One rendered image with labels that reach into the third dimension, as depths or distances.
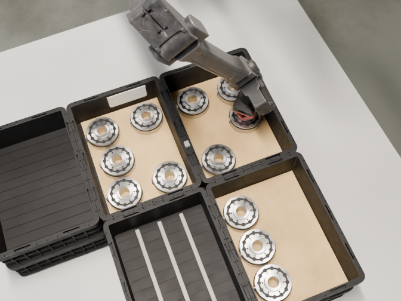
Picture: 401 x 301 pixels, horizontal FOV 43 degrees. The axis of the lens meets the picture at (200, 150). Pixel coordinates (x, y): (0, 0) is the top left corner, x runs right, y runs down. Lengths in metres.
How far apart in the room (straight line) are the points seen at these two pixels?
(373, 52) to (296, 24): 0.97
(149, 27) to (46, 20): 2.11
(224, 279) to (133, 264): 0.26
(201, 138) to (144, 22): 0.67
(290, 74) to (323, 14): 1.18
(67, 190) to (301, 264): 0.72
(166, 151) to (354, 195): 0.63
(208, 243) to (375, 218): 0.56
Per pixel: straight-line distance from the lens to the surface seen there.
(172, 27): 1.01
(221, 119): 1.64
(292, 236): 1.51
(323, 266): 1.50
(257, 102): 1.39
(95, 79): 1.92
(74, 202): 1.57
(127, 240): 1.50
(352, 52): 2.92
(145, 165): 1.58
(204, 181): 1.44
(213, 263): 1.47
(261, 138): 1.61
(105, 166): 1.56
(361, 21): 3.07
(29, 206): 1.61
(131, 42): 1.99
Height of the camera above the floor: 2.26
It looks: 64 degrees down
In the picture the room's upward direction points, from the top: 2 degrees counter-clockwise
